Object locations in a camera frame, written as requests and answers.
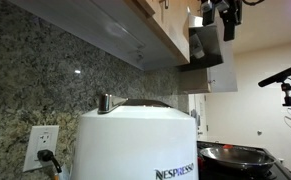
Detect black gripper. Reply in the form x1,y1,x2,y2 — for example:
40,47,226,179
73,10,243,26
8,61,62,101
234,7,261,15
200,0,244,43

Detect stainless steel pan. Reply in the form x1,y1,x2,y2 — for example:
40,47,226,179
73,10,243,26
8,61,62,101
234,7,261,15
199,145,278,174

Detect wooden upper cabinet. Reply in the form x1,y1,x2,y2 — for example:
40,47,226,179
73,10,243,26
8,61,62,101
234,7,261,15
8,0,191,72

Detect Nespresso coffee machine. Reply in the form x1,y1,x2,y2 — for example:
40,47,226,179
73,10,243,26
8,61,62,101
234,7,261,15
69,93,199,180

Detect black power plug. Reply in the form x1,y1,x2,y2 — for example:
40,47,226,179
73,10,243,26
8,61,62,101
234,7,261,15
36,149,63,175

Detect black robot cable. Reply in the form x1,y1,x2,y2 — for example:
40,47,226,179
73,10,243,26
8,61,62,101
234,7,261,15
242,0,266,6

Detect black stereo camera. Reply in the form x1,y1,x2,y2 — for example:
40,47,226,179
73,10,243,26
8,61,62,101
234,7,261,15
257,63,291,88

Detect white wall outlet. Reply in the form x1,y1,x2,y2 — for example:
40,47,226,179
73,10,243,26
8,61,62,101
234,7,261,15
22,125,60,173

